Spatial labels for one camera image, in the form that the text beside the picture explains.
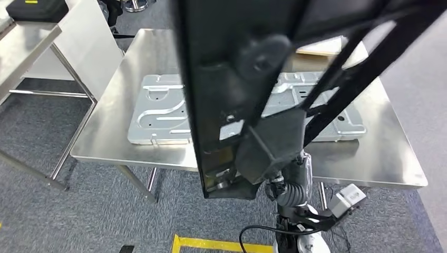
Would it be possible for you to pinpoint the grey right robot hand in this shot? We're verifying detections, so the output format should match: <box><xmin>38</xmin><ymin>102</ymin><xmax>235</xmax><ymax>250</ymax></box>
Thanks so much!
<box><xmin>265</xmin><ymin>152</ymin><xmax>313</xmax><ymax>201</ymax></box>

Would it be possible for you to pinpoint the black plastic frame part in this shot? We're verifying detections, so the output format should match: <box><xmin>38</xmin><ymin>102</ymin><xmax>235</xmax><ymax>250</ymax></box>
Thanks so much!
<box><xmin>172</xmin><ymin>0</ymin><xmax>447</xmax><ymax>200</ymax></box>

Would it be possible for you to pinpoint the stainless steel workbench table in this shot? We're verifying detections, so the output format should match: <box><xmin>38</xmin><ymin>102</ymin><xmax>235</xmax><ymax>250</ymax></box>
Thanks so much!
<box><xmin>70</xmin><ymin>28</ymin><xmax>429</xmax><ymax>211</ymax></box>
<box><xmin>0</xmin><ymin>21</ymin><xmax>96</xmax><ymax>192</ymax></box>

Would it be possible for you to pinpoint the pale flat board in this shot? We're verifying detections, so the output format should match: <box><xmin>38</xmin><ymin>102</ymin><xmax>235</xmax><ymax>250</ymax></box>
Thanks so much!
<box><xmin>296</xmin><ymin>35</ymin><xmax>345</xmax><ymax>56</ymax></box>

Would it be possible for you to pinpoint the stamped silver metal plate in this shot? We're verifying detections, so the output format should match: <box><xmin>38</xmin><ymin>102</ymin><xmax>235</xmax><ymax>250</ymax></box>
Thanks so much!
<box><xmin>127</xmin><ymin>71</ymin><xmax>367</xmax><ymax>145</ymax></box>

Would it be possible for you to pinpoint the white board panel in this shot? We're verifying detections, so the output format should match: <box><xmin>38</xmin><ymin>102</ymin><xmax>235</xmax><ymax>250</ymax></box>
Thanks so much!
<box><xmin>21</xmin><ymin>0</ymin><xmax>124</xmax><ymax>102</ymax></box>

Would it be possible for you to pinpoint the black case yellow label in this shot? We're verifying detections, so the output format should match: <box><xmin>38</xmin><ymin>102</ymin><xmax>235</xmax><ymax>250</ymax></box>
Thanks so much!
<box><xmin>6</xmin><ymin>0</ymin><xmax>70</xmax><ymax>23</ymax></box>

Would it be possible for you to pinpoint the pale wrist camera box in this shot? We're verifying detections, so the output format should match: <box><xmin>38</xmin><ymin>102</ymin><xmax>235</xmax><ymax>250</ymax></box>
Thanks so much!
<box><xmin>328</xmin><ymin>184</ymin><xmax>367</xmax><ymax>219</ymax></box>

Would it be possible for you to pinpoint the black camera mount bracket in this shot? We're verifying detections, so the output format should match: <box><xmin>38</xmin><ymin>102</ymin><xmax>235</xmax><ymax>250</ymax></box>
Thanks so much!
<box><xmin>277</xmin><ymin>204</ymin><xmax>350</xmax><ymax>233</ymax></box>

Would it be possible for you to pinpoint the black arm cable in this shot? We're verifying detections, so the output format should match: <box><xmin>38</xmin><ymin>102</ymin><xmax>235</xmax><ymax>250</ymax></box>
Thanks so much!
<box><xmin>239</xmin><ymin>225</ymin><xmax>324</xmax><ymax>253</ymax></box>

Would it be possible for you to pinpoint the chrome stanchion post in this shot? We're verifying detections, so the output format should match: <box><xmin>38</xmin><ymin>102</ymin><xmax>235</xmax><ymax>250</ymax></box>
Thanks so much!
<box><xmin>124</xmin><ymin>0</ymin><xmax>149</xmax><ymax>13</ymax></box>

